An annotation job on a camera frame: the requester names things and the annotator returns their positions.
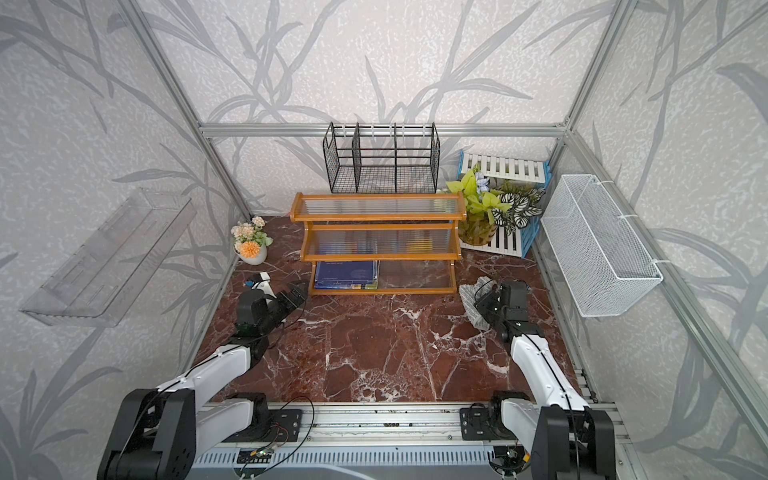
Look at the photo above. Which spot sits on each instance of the blue Animal Farm book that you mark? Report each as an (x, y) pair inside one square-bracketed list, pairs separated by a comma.
[(345, 286)]

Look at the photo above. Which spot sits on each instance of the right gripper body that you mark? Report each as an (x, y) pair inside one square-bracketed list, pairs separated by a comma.
[(490, 307)]

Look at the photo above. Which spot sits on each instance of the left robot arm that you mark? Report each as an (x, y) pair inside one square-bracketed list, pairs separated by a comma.
[(130, 455)]

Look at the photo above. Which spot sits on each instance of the white blue slatted crate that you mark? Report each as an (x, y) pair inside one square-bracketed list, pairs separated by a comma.
[(528, 172)]

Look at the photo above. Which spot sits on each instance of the white pot with flowers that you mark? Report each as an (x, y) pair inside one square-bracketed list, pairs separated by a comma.
[(250, 241)]

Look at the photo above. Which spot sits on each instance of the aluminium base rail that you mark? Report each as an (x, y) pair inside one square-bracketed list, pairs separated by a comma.
[(378, 425)]

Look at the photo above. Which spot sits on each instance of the orange wooden bookshelf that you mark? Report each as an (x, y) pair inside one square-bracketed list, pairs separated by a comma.
[(412, 239)]

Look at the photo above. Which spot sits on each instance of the grey fluffy cloth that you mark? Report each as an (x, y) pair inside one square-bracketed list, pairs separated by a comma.
[(470, 294)]

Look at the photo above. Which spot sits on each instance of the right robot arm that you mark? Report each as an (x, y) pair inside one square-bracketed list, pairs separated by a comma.
[(555, 433)]

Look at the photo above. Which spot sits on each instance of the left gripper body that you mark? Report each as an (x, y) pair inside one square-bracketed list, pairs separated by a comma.
[(281, 306)]

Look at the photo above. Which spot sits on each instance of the green potted plant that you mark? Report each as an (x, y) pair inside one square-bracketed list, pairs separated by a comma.
[(490, 206)]

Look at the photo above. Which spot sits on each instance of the clear acrylic wall shelf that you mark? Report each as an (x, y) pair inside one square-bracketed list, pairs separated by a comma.
[(99, 283)]

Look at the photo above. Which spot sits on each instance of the black wire mesh organizer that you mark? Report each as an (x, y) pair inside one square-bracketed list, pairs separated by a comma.
[(382, 159)]

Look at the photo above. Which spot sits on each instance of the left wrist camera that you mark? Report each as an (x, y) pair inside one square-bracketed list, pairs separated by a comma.
[(259, 281)]

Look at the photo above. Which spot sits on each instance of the dark blue book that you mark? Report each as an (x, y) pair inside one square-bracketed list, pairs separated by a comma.
[(351, 271)]

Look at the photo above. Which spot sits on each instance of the white wire wall basket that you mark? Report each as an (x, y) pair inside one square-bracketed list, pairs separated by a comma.
[(603, 261)]

